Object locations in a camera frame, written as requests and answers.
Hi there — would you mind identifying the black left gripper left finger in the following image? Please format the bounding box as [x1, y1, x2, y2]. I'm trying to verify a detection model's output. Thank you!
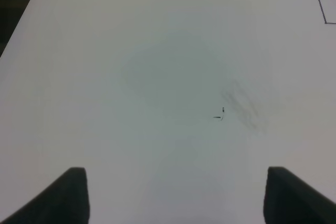
[1, 167, 90, 224]

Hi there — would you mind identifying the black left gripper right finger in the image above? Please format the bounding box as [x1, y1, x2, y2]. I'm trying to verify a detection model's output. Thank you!
[263, 167, 335, 224]

